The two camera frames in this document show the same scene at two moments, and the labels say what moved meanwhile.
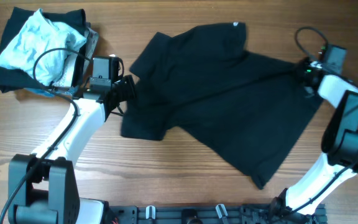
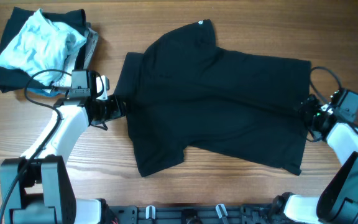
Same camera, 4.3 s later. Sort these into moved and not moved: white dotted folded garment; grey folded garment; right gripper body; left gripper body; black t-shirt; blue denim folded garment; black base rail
Moved: right gripper body; black t-shirt; left gripper body
Not moved: black base rail; white dotted folded garment; blue denim folded garment; grey folded garment
